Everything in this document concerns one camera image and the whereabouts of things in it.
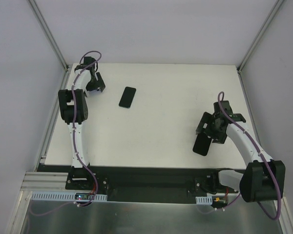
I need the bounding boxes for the right aluminium frame post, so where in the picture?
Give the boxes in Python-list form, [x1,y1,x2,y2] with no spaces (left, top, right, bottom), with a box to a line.
[237,0,286,74]

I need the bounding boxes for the left white cable duct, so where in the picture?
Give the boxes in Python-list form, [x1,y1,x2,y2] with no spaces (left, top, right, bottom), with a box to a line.
[31,191,107,202]

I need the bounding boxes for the front aluminium rail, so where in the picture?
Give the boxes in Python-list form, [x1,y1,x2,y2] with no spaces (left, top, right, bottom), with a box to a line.
[21,172,68,191]

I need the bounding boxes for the black smartphone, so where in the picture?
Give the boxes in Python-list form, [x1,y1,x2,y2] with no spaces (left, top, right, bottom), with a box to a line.
[119,87,136,108]

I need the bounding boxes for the white cable duct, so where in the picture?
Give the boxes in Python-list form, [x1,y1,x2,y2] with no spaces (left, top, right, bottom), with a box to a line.
[31,191,107,202]
[195,195,213,205]

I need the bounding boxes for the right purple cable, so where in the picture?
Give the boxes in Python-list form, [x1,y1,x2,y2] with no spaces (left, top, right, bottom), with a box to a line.
[196,91,283,220]

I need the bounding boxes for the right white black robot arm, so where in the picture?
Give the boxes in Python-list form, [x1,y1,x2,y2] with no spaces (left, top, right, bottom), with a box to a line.
[192,100,286,202]

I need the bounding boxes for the black phone case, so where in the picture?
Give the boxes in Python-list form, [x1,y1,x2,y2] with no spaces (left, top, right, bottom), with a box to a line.
[192,133,211,156]

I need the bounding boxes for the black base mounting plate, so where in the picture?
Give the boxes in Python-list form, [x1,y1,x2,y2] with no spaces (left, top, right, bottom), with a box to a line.
[38,164,236,204]

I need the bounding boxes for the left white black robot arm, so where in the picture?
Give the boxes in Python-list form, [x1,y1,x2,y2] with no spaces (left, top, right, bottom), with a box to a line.
[58,55,105,190]

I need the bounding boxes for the right white cable duct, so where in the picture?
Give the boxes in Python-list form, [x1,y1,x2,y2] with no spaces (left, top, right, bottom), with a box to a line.
[195,195,213,205]

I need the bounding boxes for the aluminium frame post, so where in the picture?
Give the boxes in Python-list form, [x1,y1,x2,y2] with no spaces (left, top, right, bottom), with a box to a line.
[237,0,286,74]
[26,0,69,71]

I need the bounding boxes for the left aluminium frame post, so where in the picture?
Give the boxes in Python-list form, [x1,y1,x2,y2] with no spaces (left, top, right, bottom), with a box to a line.
[26,0,69,71]

